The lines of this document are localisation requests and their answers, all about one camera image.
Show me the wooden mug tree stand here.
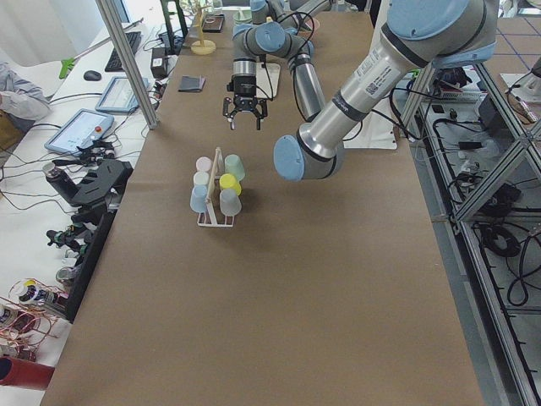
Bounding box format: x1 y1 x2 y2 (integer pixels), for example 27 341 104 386
188 0 216 56

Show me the yellow cup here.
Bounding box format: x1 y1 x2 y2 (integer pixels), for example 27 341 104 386
219 173 242 196

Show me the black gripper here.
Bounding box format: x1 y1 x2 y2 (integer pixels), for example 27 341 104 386
222 58 268 130

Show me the cream white cup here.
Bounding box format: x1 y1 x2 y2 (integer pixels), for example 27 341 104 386
193 171 210 187

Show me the white wire cup rack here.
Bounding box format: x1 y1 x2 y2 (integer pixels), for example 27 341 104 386
197 147 235 228

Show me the aluminium frame post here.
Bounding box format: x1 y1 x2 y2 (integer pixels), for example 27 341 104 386
96 0 158 130

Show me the black computer mouse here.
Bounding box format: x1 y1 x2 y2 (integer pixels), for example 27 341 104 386
83 70 102 82

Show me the pink cup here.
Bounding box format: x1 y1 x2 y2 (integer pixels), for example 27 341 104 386
195 156 213 173

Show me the black keyboard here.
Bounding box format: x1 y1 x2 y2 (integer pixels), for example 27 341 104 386
103 30 143 73

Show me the green cup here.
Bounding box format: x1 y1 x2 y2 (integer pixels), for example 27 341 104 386
224 154 246 182

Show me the blue teach pendant near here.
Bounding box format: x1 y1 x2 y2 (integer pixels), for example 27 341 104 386
44 109 114 155

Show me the grey cup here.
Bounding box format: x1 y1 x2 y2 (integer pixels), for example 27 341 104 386
220 189 242 217

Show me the blue teach pendant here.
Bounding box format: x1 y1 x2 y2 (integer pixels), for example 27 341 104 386
95 76 139 114
44 109 114 155

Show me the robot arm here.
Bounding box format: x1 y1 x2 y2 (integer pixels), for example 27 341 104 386
273 0 499 181
222 1 332 129

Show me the red cylinder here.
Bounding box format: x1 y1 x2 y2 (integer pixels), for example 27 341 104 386
1 357 55 390

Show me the grey folded cloth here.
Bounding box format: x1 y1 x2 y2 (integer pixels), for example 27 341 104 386
178 75 206 92

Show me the light blue cup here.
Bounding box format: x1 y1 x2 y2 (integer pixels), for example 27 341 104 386
189 184 208 213

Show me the blue teach pendant far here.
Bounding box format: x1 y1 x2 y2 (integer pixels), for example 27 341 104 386
95 76 139 114

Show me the black water bottle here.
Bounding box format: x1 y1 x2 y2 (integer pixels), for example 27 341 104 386
42 162 79 206

